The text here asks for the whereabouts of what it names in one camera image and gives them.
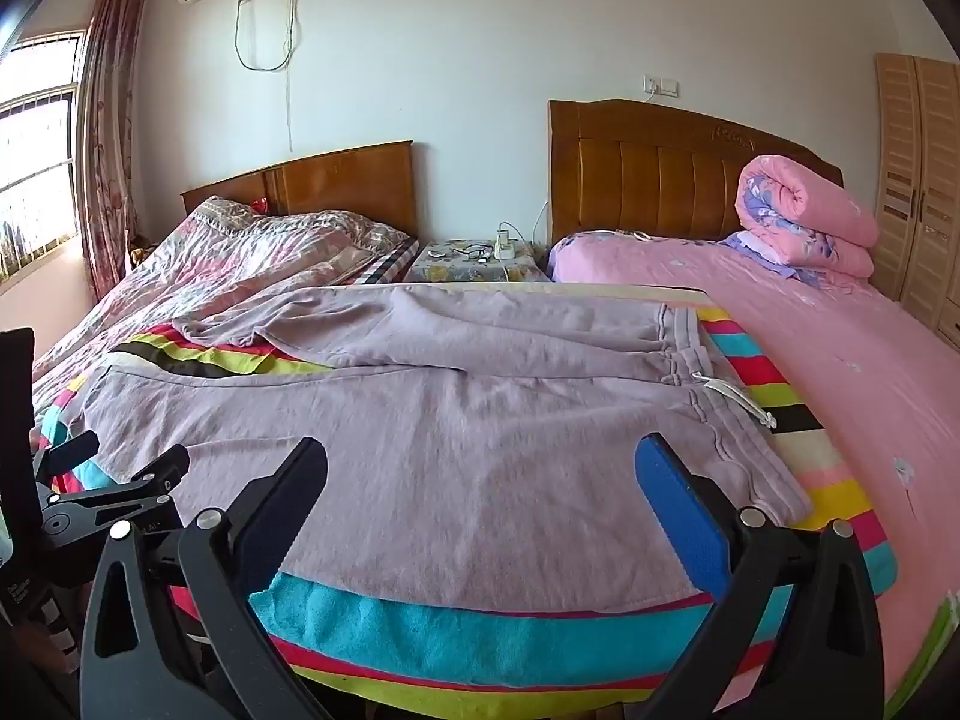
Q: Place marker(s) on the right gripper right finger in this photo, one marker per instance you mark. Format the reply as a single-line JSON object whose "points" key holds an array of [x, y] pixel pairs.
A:
{"points": [[827, 660]]}

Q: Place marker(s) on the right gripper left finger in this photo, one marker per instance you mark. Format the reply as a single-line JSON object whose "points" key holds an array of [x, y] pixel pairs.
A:
{"points": [[135, 661]]}

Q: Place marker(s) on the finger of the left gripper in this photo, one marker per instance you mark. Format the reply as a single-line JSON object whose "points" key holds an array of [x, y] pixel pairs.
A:
{"points": [[161, 475], [51, 462]]}

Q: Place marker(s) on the lilac sweatpants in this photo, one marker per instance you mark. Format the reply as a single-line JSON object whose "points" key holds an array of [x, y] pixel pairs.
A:
{"points": [[480, 443]]}

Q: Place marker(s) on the rainbow striped blanket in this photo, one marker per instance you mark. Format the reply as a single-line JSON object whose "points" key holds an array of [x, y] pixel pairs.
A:
{"points": [[452, 663]]}

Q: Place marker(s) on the floral pink comforter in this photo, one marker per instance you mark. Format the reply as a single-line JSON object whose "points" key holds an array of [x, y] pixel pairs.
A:
{"points": [[222, 253]]}

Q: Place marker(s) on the pink bed sheet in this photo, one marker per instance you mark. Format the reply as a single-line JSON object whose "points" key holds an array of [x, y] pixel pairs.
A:
{"points": [[885, 388]]}

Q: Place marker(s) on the nightstand with floral cloth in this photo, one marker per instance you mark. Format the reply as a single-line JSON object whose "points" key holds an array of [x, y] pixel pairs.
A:
{"points": [[464, 261]]}

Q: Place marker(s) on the left wooden headboard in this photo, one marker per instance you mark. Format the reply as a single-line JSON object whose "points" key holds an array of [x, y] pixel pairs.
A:
{"points": [[375, 181]]}

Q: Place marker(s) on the wooden headboard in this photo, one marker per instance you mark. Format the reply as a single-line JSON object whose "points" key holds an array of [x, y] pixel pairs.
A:
{"points": [[619, 164], [375, 181]]}

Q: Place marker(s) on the window with bars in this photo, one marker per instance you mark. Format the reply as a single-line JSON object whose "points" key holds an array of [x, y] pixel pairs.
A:
{"points": [[40, 79]]}

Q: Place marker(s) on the white power strip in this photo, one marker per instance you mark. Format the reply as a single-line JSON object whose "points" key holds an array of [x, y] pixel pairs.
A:
{"points": [[503, 248]]}

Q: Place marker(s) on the rolled pink floral quilt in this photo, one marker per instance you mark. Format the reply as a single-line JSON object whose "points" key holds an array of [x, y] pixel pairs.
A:
{"points": [[807, 219]]}

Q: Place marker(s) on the pink floral curtain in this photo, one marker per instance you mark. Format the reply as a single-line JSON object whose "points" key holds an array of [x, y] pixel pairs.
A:
{"points": [[107, 220]]}

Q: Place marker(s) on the right wooden headboard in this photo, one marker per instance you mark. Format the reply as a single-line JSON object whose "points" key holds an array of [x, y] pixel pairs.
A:
{"points": [[619, 164]]}

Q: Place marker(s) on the light wooden wardrobe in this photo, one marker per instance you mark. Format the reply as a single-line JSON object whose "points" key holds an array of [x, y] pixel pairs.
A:
{"points": [[917, 209]]}

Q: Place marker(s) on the white wall socket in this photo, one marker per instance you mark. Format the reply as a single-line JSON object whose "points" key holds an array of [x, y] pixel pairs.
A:
{"points": [[657, 86]]}

